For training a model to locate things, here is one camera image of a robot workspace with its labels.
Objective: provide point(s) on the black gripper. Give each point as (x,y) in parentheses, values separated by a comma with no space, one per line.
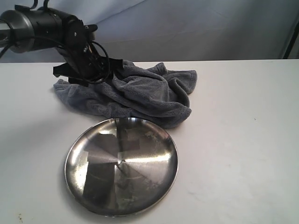
(88,63)

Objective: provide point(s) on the grey-blue fleece towel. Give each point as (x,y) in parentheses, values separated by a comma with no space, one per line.
(156,94)

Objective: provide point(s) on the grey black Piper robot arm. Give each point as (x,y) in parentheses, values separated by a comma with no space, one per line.
(27,29)

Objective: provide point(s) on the blue-grey backdrop curtain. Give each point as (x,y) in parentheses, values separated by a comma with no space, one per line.
(188,30)

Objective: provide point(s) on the round stainless steel plate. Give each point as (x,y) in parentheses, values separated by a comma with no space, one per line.
(121,166)

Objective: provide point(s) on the black stand pole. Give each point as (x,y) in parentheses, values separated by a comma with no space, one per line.
(291,38)

